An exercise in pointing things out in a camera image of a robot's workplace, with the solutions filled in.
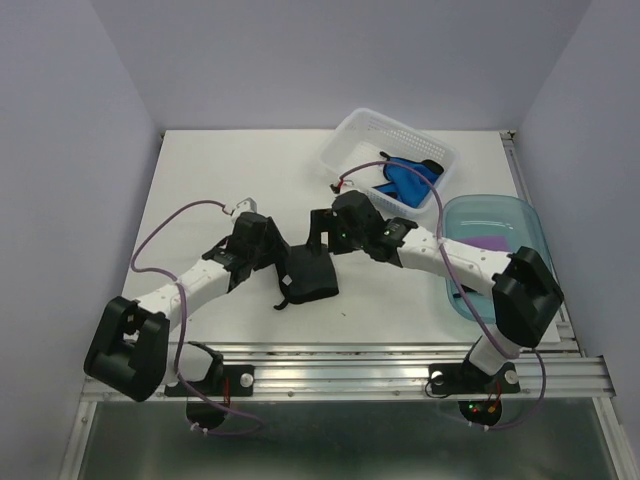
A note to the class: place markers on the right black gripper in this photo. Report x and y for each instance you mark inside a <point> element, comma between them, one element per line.
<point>324,220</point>

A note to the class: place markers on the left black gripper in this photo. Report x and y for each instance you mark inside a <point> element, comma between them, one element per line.
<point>278,248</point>

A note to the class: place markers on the blue towel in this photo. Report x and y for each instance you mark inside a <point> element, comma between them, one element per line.
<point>402,182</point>

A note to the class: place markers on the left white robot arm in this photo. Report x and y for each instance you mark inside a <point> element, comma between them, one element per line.
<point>130,348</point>

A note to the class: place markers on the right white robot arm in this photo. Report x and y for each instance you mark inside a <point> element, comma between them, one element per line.
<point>524,293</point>

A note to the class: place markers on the white plastic basket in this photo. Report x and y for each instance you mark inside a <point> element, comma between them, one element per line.
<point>363,135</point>

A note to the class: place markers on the blue translucent plastic tray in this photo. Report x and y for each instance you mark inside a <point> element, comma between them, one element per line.
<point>495,215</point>

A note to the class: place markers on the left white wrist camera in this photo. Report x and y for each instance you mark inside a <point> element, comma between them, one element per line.
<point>245,205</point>

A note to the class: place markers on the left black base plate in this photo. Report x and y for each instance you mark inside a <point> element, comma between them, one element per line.
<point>229,381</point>

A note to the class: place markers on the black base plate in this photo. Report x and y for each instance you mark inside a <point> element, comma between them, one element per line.
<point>445,380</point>
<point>229,381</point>

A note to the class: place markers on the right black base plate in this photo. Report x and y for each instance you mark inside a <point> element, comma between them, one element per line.
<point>445,380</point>

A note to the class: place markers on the aluminium rail frame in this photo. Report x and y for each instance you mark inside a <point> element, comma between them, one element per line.
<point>377,339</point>

